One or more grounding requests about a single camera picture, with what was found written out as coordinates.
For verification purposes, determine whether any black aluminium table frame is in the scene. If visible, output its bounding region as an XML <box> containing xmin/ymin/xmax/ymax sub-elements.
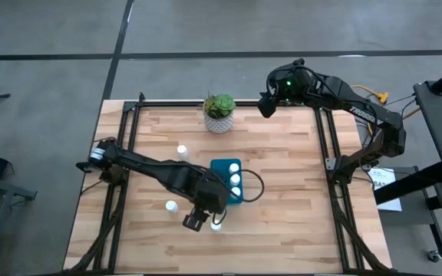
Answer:
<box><xmin>63</xmin><ymin>91</ymin><xmax>394</xmax><ymax>276</ymax></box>

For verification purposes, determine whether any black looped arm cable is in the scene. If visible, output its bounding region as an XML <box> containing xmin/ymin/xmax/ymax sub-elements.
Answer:
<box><xmin>226</xmin><ymin>168</ymin><xmax>266</xmax><ymax>203</ymax></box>

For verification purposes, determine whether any succulent in white patterned pot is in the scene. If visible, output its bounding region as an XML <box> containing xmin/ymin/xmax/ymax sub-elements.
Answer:
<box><xmin>201</xmin><ymin>93</ymin><xmax>237</xmax><ymax>135</ymax></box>

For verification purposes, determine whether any blue plastic basket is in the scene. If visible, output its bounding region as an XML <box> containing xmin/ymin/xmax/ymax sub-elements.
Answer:
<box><xmin>209</xmin><ymin>158</ymin><xmax>245</xmax><ymax>206</ymax></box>

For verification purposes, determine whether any black desk top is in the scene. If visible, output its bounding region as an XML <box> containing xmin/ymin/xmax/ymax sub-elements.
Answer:
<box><xmin>412</xmin><ymin>79</ymin><xmax>442</xmax><ymax>188</ymax></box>

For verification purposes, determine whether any yellow extension cord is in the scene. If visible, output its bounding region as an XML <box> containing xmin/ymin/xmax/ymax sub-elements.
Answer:
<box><xmin>353</xmin><ymin>84</ymin><xmax>391</xmax><ymax>105</ymax></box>

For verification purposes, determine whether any grey metal stand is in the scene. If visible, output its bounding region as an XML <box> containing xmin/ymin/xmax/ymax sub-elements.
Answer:
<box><xmin>0</xmin><ymin>176</ymin><xmax>38</xmax><ymax>276</ymax></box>

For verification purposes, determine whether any black rolling desk base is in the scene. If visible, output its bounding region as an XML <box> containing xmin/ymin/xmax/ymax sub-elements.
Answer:
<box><xmin>372</xmin><ymin>163</ymin><xmax>442</xmax><ymax>265</ymax></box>

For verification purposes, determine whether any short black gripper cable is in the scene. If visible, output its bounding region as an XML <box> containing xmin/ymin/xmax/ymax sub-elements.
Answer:
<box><xmin>212</xmin><ymin>206</ymin><xmax>229</xmax><ymax>226</ymax></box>

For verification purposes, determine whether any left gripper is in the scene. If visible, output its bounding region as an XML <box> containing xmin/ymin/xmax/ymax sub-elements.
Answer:
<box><xmin>182</xmin><ymin>182</ymin><xmax>230</xmax><ymax>233</ymax></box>

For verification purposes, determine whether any white paper sheet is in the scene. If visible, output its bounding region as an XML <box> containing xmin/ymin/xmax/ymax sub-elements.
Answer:
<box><xmin>368</xmin><ymin>167</ymin><xmax>403</xmax><ymax>212</ymax></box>

